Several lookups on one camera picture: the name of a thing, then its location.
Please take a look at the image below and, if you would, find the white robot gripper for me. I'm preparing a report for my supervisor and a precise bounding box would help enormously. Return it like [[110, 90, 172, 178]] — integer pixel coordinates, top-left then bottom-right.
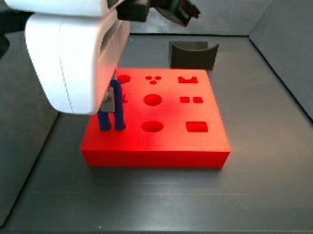
[[4, 0, 130, 115]]

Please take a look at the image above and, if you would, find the blue square-circle peg object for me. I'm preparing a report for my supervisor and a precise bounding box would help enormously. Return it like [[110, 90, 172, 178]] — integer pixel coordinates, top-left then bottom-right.
[[98, 80, 126, 131]]

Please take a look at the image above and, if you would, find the red foam shape-sorting block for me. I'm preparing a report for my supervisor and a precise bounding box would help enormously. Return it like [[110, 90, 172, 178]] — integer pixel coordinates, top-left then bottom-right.
[[80, 69, 231, 168]]

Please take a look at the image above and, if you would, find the dark grey curved holder block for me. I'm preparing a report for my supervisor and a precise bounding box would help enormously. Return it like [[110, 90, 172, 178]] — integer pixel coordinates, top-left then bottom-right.
[[168, 41, 219, 70]]

